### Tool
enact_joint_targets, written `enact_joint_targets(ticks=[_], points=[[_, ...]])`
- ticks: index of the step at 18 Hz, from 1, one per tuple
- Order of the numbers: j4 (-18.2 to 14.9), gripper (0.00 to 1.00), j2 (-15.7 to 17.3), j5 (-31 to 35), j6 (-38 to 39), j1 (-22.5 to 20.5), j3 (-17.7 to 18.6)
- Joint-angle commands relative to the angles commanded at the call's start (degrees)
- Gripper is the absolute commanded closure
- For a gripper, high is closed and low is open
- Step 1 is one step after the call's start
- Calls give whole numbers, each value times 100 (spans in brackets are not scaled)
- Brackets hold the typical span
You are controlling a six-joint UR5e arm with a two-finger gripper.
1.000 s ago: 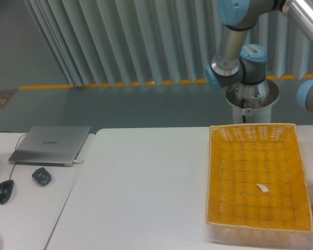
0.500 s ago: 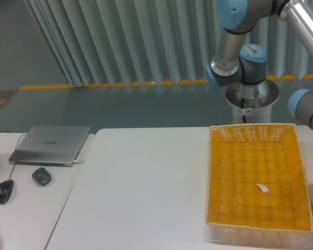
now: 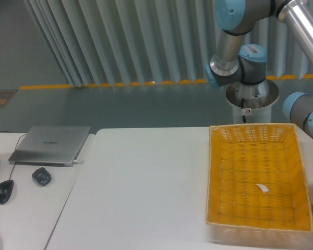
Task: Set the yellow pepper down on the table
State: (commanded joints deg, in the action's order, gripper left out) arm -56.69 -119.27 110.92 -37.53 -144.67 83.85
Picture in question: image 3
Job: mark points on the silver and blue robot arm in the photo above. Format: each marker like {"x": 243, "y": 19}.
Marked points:
{"x": 242, "y": 67}

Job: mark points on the white paper label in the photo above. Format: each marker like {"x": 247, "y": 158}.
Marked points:
{"x": 263, "y": 188}

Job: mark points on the yellow wicker basket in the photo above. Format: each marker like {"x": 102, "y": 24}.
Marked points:
{"x": 241, "y": 155}

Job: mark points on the silver closed laptop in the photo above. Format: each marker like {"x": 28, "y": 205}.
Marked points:
{"x": 50, "y": 146}

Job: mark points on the small black gadget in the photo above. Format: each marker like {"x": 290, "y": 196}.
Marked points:
{"x": 42, "y": 176}

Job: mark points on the black computer mouse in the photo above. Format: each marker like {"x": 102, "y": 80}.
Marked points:
{"x": 6, "y": 189}

